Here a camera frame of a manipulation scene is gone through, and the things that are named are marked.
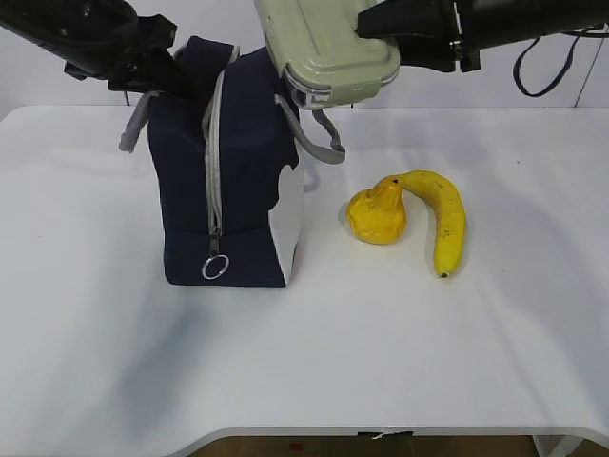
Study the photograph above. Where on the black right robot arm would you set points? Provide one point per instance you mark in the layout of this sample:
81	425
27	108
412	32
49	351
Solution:
498	23

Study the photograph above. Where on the green lid glass container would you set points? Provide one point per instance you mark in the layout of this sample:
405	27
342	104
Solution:
316	49

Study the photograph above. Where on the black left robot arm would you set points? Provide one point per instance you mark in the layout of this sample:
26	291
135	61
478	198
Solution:
104	40

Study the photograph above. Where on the yellow banana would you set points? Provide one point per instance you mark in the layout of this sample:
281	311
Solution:
450	217

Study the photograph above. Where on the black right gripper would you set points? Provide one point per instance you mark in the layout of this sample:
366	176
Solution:
415	22

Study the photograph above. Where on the black tape on table edge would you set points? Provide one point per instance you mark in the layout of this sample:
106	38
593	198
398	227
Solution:
378	435

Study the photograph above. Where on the yellow pear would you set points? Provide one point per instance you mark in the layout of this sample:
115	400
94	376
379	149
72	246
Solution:
378	215

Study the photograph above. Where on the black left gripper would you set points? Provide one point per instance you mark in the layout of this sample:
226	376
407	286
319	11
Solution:
137	60

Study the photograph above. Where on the navy blue lunch bag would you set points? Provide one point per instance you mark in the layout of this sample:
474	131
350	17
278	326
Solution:
229	168

